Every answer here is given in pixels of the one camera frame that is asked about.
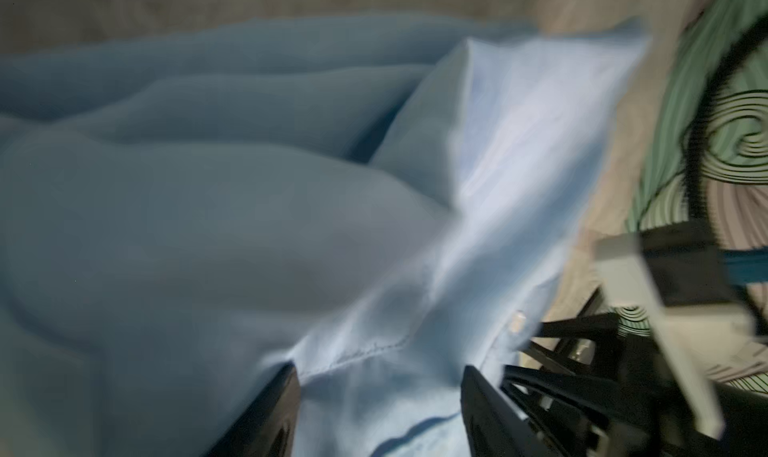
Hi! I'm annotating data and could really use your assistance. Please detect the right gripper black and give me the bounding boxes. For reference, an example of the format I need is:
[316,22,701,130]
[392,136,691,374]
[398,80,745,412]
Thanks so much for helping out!
[501,313,767,456]

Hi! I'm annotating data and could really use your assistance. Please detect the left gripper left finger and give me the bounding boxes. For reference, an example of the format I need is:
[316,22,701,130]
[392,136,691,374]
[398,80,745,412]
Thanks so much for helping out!
[206,364,301,457]

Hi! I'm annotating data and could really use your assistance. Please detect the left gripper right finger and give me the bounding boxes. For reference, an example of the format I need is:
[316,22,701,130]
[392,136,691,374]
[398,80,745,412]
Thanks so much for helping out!
[460,366,552,457]

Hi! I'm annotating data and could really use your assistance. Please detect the light blue long sleeve shirt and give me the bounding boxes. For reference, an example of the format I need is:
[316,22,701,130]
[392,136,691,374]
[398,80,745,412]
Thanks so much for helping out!
[1,14,650,456]

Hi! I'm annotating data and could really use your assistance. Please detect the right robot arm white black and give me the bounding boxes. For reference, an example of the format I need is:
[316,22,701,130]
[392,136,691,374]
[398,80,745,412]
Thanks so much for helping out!
[461,18,767,456]

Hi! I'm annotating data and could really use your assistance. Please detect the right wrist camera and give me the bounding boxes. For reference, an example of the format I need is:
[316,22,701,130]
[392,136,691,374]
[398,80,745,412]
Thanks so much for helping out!
[594,221,767,439]

